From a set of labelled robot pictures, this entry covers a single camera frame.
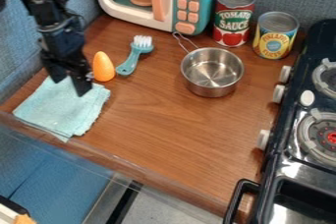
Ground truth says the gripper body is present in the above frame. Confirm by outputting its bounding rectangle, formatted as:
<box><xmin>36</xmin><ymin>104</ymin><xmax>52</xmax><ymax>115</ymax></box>
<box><xmin>36</xmin><ymin>16</ymin><xmax>89</xmax><ymax>72</ymax></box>

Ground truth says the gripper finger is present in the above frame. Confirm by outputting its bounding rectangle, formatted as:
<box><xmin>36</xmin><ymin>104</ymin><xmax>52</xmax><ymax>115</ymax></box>
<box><xmin>64</xmin><ymin>60</ymin><xmax>95</xmax><ymax>98</ymax></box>
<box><xmin>43</xmin><ymin>61</ymin><xmax>70</xmax><ymax>84</ymax></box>

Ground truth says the light blue cloth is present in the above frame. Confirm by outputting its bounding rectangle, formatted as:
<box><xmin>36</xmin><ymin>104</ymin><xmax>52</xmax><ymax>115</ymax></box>
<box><xmin>12</xmin><ymin>76</ymin><xmax>112</xmax><ymax>143</ymax></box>

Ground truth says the silver pot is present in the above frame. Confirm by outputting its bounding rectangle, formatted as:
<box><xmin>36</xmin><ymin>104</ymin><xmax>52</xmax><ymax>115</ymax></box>
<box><xmin>170</xmin><ymin>31</ymin><xmax>246</xmax><ymax>98</ymax></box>

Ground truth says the orange toy carrot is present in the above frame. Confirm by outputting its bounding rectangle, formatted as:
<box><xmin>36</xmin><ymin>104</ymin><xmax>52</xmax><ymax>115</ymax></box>
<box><xmin>91</xmin><ymin>50</ymin><xmax>117</xmax><ymax>83</ymax></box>

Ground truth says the teal toy brush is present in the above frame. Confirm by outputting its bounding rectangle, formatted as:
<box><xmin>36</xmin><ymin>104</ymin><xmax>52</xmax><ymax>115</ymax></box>
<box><xmin>114</xmin><ymin>34</ymin><xmax>155</xmax><ymax>77</ymax></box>

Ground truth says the red tomato sauce can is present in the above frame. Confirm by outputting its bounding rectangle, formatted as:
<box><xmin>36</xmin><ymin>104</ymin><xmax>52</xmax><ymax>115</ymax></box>
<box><xmin>212</xmin><ymin>0</ymin><xmax>257</xmax><ymax>48</ymax></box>

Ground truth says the yellow pineapple can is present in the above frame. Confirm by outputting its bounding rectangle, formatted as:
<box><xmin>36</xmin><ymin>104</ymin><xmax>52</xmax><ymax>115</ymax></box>
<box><xmin>252</xmin><ymin>11</ymin><xmax>301</xmax><ymax>61</ymax></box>

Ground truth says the toy stove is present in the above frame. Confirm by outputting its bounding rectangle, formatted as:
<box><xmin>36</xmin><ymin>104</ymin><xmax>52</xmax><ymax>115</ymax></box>
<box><xmin>221</xmin><ymin>18</ymin><xmax>336</xmax><ymax>224</ymax></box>

